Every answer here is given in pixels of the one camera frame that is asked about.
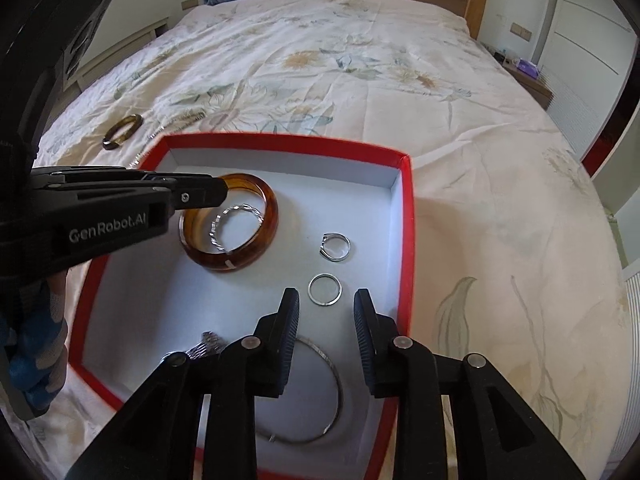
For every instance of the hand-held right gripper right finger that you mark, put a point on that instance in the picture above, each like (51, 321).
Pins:
(367, 347)

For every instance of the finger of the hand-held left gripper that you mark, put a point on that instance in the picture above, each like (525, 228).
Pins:
(200, 196)
(125, 176)

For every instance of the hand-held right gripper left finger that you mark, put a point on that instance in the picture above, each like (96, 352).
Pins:
(287, 345)

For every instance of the thin silver bangle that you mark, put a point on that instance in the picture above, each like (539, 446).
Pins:
(340, 395)

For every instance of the amber resin bangle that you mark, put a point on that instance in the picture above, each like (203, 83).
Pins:
(270, 220)

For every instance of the silver wrist watch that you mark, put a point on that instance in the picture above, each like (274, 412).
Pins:
(207, 342)

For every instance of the red jewelry box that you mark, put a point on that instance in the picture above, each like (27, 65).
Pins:
(350, 200)

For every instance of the person's left hand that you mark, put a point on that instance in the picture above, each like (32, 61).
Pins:
(42, 340)

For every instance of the dark brown bangle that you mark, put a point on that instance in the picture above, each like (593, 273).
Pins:
(120, 135)

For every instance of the white slatted low cabinet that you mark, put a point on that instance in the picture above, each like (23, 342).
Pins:
(130, 35)

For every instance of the floral cream duvet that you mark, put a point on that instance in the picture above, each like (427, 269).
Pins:
(450, 160)

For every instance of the white ribbed radiator cover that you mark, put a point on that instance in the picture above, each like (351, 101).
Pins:
(631, 360)

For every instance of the wooden nightstand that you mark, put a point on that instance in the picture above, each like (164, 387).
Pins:
(535, 91)

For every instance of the purple tissue pack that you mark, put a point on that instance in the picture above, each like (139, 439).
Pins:
(528, 68)

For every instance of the white wardrobe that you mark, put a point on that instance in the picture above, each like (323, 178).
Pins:
(585, 20)

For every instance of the wall switch plate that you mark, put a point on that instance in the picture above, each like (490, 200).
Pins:
(521, 31)
(190, 3)

